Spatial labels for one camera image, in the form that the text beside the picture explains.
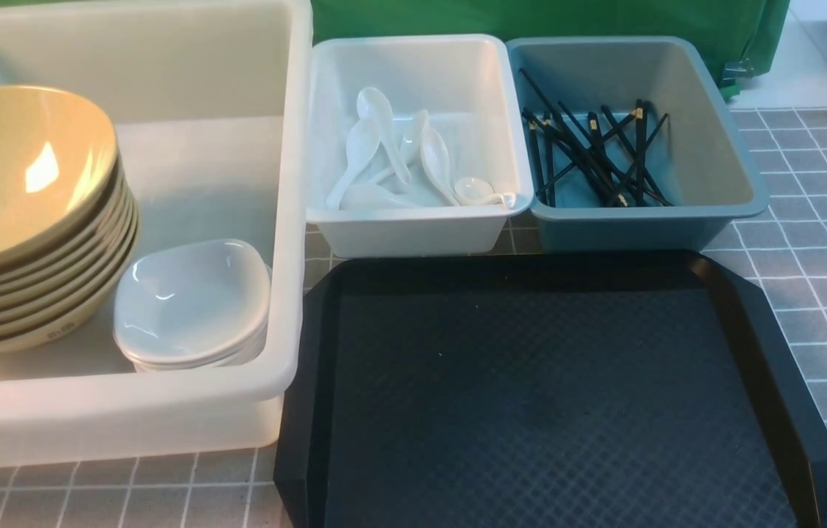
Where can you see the white ceramic soup spoon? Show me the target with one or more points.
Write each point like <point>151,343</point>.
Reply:
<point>373,104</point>

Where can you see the white square sauce dish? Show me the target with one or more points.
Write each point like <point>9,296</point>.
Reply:
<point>222,283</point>

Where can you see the beige noodle bowl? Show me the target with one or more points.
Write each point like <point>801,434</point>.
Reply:
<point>57,154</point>

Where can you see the bottom stacked beige bowl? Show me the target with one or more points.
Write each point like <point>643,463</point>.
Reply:
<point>89,305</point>

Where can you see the top stacked beige bowl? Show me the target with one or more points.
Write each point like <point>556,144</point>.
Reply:
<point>32,269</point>

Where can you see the small white spoon front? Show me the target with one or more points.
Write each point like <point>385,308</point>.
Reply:
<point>472,191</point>

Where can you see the white spoon right bin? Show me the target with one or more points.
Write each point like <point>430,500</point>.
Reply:
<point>435,160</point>

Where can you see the white plastic spoon bin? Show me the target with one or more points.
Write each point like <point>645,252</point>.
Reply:
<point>465,83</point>

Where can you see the white spoon centre bin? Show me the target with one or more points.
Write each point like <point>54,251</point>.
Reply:
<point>409,147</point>

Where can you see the white spoon in bin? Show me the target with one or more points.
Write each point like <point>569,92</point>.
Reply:
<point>362,143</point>

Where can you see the lower stacked white dish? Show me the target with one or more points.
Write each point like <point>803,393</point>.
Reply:
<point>241,355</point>

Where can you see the stacked white dish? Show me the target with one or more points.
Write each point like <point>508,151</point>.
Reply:
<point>194,348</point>
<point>241,355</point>

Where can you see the black serving tray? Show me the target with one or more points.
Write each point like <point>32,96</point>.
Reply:
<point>636,389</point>

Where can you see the long leaning black chopstick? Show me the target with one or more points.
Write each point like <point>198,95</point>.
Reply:
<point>553,106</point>

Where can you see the black chopstick crossing centre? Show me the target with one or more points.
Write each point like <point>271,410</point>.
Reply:
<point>622,149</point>

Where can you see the top stacked white dish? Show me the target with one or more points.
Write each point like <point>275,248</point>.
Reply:
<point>194,348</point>

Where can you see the large translucent white tub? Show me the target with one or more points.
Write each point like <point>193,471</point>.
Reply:
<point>209,99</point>

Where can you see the teal plastic chopstick bin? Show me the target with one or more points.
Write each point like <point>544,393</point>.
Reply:
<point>699,159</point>

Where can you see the metal clamp on backdrop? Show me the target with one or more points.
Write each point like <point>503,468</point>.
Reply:
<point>734,72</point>

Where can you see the green cloth backdrop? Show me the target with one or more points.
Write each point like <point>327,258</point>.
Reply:
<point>721,31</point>

